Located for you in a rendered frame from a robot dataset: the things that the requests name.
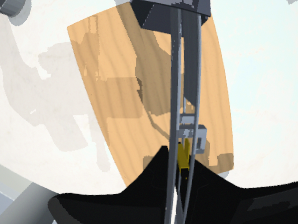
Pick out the light wooden board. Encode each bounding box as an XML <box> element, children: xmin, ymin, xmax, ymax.
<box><xmin>67</xmin><ymin>2</ymin><xmax>234</xmax><ymax>188</ymax></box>

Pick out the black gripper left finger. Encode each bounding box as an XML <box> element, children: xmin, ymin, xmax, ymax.
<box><xmin>48</xmin><ymin>145</ymin><xmax>169</xmax><ymax>224</ymax></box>

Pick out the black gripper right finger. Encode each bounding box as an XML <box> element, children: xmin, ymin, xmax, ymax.
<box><xmin>185</xmin><ymin>160</ymin><xmax>298</xmax><ymax>224</ymax></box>

